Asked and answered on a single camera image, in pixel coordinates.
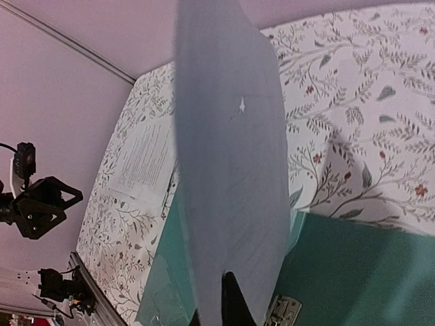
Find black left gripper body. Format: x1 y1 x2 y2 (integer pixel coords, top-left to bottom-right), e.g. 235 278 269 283
1 181 24 226

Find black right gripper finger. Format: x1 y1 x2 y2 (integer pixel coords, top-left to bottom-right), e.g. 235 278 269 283
190 271 254 326

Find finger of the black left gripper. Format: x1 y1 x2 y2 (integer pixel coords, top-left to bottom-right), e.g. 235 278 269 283
15 177 84 240

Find teal plastic folder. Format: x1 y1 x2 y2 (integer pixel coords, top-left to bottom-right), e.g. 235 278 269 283
135 192 434 325

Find white printed paper sheet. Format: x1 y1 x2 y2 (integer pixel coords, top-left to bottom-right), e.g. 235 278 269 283
175 1 290 325

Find metal folder clip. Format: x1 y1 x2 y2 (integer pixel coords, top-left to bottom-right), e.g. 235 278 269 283
265 295 302 326

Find white paper stack on mat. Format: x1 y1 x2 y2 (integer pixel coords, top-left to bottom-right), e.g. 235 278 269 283
109 116 176 203

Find floral patterned table mat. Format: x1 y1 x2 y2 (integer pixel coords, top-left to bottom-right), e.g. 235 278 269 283
76 3 434 325

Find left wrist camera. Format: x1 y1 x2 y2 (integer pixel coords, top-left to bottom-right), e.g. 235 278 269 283
13 143 36 179

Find aluminium front rail frame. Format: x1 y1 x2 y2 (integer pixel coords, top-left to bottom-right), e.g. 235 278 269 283
68 251 126 326

